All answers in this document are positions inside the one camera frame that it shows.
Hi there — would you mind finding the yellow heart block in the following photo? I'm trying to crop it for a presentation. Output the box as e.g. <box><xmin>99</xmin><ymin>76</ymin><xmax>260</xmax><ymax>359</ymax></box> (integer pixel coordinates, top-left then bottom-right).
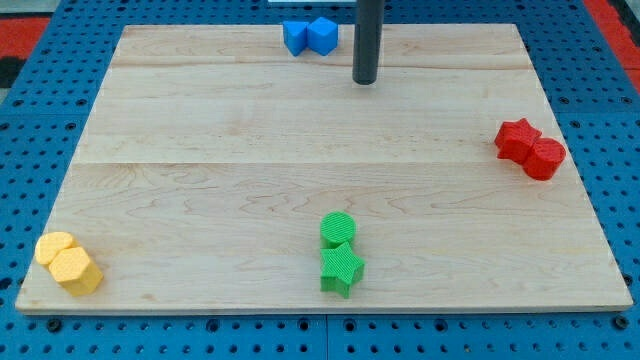
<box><xmin>34</xmin><ymin>231</ymin><xmax>79</xmax><ymax>269</ymax></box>

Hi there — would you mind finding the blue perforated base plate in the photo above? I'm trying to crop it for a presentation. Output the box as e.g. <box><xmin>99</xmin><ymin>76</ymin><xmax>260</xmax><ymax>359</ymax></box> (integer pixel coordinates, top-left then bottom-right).
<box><xmin>1</xmin><ymin>0</ymin><xmax>639</xmax><ymax>359</ymax></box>

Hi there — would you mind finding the red star block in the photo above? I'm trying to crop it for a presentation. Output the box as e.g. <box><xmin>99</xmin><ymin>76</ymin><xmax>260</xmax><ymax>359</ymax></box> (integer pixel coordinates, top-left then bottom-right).
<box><xmin>494</xmin><ymin>118</ymin><xmax>542</xmax><ymax>165</ymax></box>

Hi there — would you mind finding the red cylinder block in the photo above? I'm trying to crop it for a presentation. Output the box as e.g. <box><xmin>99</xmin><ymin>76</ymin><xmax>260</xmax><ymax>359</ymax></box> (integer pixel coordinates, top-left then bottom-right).
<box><xmin>522</xmin><ymin>138</ymin><xmax>566</xmax><ymax>181</ymax></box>

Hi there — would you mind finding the green star block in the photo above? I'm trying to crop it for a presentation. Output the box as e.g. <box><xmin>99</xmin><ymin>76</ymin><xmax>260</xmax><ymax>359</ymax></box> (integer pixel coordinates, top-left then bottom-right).
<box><xmin>320</xmin><ymin>243</ymin><xmax>365</xmax><ymax>299</ymax></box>

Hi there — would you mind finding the green cylinder block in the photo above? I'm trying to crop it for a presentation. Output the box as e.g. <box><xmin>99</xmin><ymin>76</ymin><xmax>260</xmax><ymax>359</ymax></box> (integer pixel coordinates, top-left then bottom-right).
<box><xmin>320</xmin><ymin>212</ymin><xmax>357</xmax><ymax>248</ymax></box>

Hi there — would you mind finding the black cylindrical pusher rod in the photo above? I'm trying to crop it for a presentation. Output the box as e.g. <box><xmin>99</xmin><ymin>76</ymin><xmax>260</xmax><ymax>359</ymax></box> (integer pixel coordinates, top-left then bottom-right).
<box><xmin>352</xmin><ymin>0</ymin><xmax>384</xmax><ymax>85</ymax></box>

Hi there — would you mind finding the blue cube block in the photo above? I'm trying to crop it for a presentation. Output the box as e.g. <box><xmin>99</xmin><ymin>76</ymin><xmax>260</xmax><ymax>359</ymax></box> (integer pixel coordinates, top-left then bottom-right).
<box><xmin>307</xmin><ymin>17</ymin><xmax>339</xmax><ymax>56</ymax></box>

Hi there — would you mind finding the light wooden board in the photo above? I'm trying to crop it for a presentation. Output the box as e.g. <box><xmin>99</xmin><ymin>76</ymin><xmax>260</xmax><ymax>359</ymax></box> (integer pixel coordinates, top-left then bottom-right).
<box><xmin>15</xmin><ymin>24</ymin><xmax>633</xmax><ymax>315</ymax></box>

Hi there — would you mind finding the yellow hexagon block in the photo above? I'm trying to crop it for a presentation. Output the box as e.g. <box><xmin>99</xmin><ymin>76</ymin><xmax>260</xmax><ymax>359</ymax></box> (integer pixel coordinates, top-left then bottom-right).
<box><xmin>49</xmin><ymin>247</ymin><xmax>104</xmax><ymax>296</ymax></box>

